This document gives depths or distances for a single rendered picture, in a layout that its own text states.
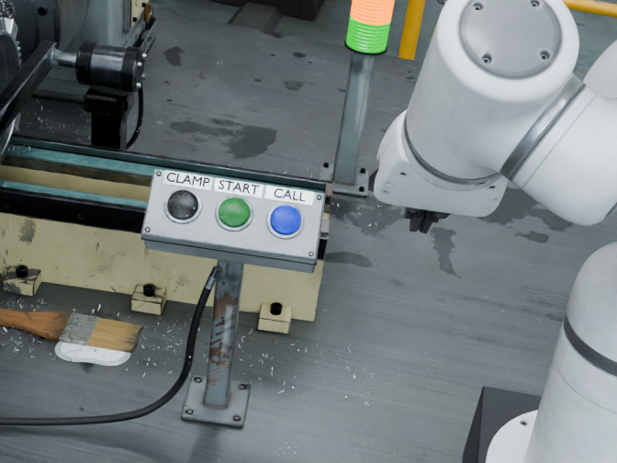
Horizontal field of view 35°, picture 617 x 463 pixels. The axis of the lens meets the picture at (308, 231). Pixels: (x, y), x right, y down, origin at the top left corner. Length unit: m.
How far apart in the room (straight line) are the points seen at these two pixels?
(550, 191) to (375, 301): 0.72
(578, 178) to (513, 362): 0.68
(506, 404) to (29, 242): 0.61
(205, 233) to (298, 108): 0.86
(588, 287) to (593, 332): 0.04
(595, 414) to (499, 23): 0.39
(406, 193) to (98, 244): 0.56
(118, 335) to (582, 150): 0.73
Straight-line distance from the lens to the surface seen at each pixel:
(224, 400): 1.11
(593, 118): 0.62
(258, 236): 0.95
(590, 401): 0.85
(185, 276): 1.24
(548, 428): 0.91
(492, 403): 1.05
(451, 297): 1.36
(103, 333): 1.21
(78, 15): 1.49
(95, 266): 1.26
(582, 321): 0.83
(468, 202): 0.78
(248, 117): 1.73
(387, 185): 0.77
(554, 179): 0.62
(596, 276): 0.81
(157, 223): 0.96
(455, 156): 0.66
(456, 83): 0.58
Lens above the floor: 1.57
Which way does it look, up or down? 33 degrees down
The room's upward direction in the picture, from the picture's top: 9 degrees clockwise
